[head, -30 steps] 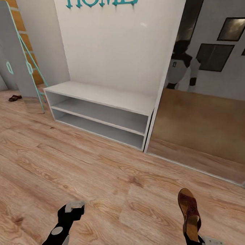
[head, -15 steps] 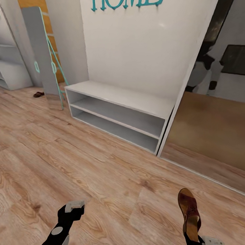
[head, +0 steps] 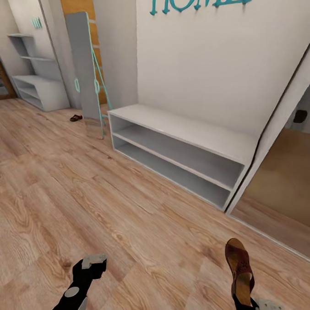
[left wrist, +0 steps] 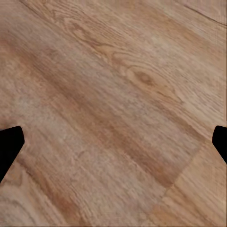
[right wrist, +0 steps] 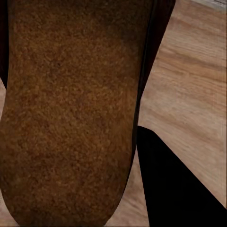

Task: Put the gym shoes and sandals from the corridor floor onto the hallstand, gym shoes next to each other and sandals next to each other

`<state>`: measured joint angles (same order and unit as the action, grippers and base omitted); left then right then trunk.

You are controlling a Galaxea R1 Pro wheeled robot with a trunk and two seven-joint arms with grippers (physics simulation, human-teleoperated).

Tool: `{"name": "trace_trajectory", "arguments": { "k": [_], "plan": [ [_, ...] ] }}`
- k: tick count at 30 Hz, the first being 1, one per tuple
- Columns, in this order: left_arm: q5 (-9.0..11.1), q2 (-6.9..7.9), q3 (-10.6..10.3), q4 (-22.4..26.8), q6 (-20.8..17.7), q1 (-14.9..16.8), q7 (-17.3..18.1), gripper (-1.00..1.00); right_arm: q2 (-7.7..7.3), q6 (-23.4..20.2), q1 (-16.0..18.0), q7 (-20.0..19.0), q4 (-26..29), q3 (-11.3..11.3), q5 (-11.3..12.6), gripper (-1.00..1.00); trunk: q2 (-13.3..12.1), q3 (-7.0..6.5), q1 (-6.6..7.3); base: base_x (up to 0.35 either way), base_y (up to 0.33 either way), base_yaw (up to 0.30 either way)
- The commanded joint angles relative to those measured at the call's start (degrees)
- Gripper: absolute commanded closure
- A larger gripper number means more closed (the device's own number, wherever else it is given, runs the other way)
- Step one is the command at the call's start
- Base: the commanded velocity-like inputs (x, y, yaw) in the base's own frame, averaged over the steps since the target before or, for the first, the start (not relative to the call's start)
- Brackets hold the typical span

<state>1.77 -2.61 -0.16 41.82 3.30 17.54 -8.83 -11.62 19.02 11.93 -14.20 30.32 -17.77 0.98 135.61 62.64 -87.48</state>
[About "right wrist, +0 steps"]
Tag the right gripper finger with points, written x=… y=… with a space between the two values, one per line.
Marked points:
x=174 y=196

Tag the sandal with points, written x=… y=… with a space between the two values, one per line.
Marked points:
x=74 y=73

